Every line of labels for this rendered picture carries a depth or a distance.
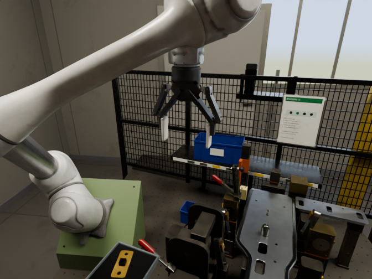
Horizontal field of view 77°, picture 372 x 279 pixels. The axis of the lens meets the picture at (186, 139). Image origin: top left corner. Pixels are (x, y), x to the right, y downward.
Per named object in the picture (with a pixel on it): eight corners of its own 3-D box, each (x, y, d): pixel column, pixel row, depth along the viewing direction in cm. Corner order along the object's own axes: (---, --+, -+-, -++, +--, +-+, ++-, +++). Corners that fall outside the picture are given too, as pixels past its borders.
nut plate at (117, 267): (124, 278, 59) (124, 275, 58) (110, 277, 59) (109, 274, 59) (134, 251, 67) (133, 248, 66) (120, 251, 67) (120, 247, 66)
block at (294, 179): (295, 239, 130) (308, 185, 117) (280, 236, 133) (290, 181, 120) (295, 230, 137) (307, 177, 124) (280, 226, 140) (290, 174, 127)
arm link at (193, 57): (197, 40, 51) (196, 68, 53) (209, 41, 59) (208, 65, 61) (160, 40, 55) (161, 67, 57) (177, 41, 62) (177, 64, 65)
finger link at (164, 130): (163, 118, 65) (160, 118, 66) (163, 141, 68) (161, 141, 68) (168, 115, 68) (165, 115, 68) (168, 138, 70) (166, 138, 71)
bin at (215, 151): (241, 165, 142) (242, 146, 137) (192, 159, 151) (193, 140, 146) (243, 154, 157) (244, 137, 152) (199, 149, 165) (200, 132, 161)
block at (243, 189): (239, 247, 125) (246, 190, 112) (233, 245, 127) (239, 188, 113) (241, 242, 128) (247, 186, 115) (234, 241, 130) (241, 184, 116)
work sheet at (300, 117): (315, 148, 139) (327, 96, 127) (275, 142, 147) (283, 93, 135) (315, 146, 140) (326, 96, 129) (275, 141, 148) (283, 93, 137)
